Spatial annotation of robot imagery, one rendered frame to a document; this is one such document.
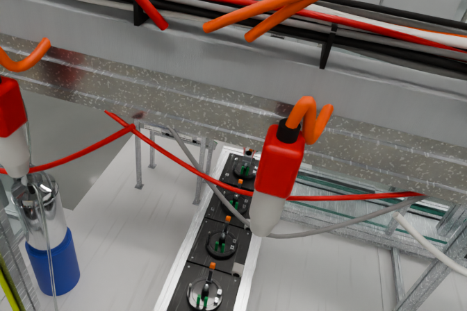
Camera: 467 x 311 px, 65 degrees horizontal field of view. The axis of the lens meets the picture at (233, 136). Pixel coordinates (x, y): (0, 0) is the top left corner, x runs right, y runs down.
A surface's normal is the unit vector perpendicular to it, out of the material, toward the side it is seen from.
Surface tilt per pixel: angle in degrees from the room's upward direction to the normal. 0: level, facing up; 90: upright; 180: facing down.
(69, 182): 0
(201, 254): 0
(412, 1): 90
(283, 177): 90
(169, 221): 0
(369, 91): 90
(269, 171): 90
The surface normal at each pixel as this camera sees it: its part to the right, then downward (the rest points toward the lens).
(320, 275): 0.14, -0.78
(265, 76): -0.24, 0.58
